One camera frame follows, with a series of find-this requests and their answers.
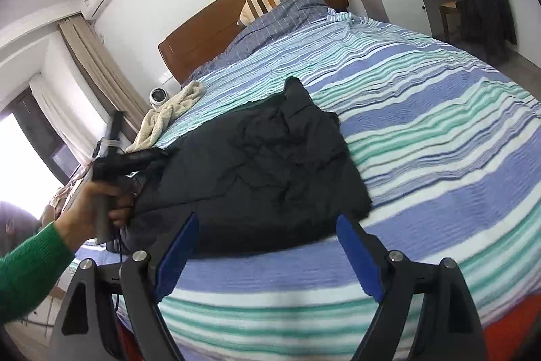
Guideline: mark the black puffer jacket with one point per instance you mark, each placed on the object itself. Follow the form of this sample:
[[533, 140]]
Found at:
[[262, 175]]

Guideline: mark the blue striped pillow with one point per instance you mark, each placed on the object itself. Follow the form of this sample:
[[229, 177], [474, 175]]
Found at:
[[287, 27]]

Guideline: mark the bed with striped sheet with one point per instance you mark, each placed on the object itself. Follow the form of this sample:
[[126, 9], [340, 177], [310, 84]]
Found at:
[[422, 132]]

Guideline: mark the dark jacket on chair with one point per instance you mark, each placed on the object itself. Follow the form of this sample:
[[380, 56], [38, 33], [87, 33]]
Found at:
[[486, 5]]

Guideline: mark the wooden headboard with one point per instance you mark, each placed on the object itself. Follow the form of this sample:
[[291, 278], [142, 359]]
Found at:
[[219, 22]]

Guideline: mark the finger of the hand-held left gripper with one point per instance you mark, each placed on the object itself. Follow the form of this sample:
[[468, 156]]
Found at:
[[143, 159]]

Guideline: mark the white round fan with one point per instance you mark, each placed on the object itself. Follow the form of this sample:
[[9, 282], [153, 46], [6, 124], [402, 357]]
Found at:
[[159, 96]]

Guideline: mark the beige curtain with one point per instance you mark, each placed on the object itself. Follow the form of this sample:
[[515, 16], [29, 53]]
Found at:
[[101, 69]]

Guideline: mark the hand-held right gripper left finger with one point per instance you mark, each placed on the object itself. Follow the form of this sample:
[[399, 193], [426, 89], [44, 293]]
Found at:
[[177, 255]]

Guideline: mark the beige clothes pile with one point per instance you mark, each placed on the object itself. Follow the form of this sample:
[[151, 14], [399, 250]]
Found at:
[[61, 200]]

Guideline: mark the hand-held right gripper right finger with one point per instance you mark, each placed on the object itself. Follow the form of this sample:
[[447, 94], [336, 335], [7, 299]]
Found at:
[[359, 255]]

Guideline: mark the wooden chair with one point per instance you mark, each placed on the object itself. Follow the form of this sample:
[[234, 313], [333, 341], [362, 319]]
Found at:
[[449, 12]]

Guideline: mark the white sheer curtain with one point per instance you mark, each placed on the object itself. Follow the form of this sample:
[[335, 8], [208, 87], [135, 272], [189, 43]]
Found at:
[[63, 111]]

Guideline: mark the window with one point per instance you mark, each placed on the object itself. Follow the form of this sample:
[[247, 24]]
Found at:
[[25, 158]]

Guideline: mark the person's left hand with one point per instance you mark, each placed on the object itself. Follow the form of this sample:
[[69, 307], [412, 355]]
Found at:
[[80, 208]]

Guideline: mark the beige fleece garment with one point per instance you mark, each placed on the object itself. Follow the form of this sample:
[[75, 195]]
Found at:
[[169, 111]]

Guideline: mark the person's left forearm green sleeve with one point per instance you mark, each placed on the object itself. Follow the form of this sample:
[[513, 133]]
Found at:
[[29, 272]]

